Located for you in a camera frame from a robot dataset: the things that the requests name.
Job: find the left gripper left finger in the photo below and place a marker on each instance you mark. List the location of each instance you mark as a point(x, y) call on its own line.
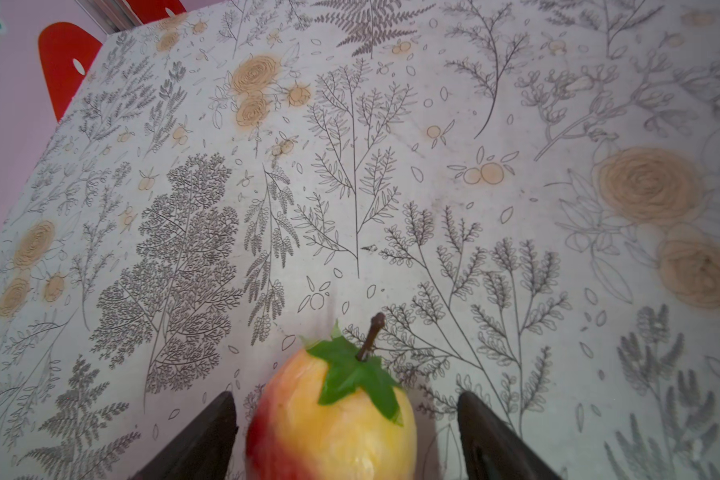
point(202, 450)

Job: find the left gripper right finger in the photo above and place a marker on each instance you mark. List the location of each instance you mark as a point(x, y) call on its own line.
point(491, 450)

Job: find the red yellow fake apple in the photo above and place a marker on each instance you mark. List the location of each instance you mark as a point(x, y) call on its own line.
point(333, 412)

